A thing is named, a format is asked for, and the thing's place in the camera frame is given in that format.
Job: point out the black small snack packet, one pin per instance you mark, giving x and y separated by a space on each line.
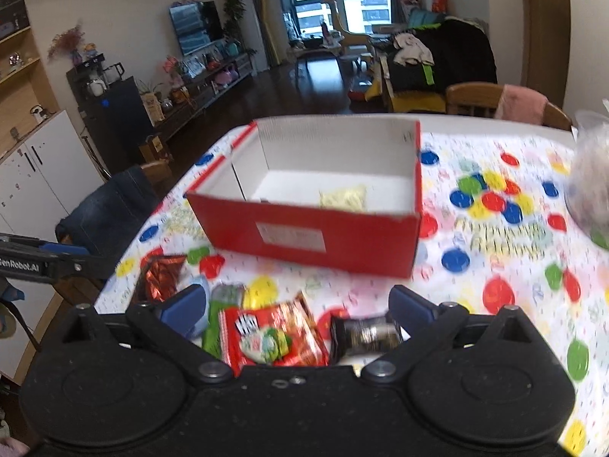
361 336

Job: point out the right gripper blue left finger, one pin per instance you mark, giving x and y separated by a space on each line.
165 325

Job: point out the black side cabinet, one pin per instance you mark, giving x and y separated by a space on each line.
112 110

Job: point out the television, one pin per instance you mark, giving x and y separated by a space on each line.
197 24

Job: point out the brown foil snack packet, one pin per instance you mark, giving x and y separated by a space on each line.
158 278

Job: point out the pale yellow snack packet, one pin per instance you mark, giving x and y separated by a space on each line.
347 199

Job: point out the green snack packet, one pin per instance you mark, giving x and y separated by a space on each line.
223 296

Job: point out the colourful balloon birthday tablecloth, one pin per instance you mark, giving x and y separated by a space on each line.
494 232

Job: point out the red cardboard box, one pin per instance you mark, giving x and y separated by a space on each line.
262 197

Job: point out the dark tv console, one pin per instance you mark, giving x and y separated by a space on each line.
203 91

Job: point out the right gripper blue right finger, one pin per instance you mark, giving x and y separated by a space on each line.
431 328

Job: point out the clear plastic bag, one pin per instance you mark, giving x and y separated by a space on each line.
587 188

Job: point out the sofa with clothes pile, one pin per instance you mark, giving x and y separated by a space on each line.
419 65

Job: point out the white cabinet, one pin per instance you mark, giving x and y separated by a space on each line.
44 178

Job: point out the wooden chair with pink cloth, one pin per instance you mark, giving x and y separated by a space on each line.
506 103

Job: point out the red kitkat snack packet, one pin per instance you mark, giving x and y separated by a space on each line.
283 334

